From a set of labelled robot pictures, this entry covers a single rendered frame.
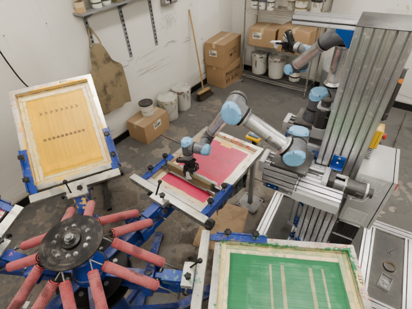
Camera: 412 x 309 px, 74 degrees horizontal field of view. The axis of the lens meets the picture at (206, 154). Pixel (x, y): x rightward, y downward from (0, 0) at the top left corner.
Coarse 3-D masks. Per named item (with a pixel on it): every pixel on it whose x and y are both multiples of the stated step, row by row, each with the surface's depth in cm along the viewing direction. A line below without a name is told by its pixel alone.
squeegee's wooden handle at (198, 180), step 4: (168, 164) 206; (172, 164) 204; (176, 164) 204; (172, 168) 205; (176, 168) 202; (180, 168) 201; (176, 172) 205; (180, 172) 201; (184, 176) 201; (192, 176) 194; (196, 176) 194; (192, 180) 198; (196, 180) 194; (200, 180) 191; (204, 180) 190; (196, 184) 197; (200, 184) 193; (204, 184) 190; (208, 184) 188; (212, 184) 189; (204, 188) 193; (208, 188) 190; (212, 188) 192
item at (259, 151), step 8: (200, 136) 242; (224, 136) 237; (240, 144) 231; (248, 144) 228; (176, 152) 225; (256, 152) 220; (248, 160) 213; (256, 160) 218; (248, 168) 210; (152, 176) 206; (240, 176) 202; (160, 184) 199; (232, 184) 196; (168, 192) 193; (176, 192) 193; (184, 200) 187; (200, 208) 181
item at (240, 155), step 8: (224, 152) 227; (232, 152) 227; (240, 152) 226; (240, 160) 219; (232, 168) 213; (208, 176) 208; (224, 176) 207; (192, 192) 197; (200, 192) 196; (200, 200) 190
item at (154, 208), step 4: (152, 204) 179; (156, 204) 179; (148, 208) 177; (152, 208) 177; (156, 208) 177; (144, 212) 175; (148, 212) 175; (152, 212) 175; (156, 212) 177; (144, 216) 173; (148, 216) 172; (152, 216) 175
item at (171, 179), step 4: (216, 140) 239; (212, 144) 236; (216, 144) 235; (216, 148) 231; (220, 148) 231; (180, 164) 219; (168, 172) 213; (164, 176) 210; (168, 176) 210; (172, 176) 210; (176, 176) 210; (164, 180) 207; (168, 180) 207; (172, 180) 206; (176, 180) 206; (180, 180) 206; (184, 180) 206; (172, 184) 204; (176, 184) 203; (180, 184) 203; (184, 184) 203; (180, 188) 200
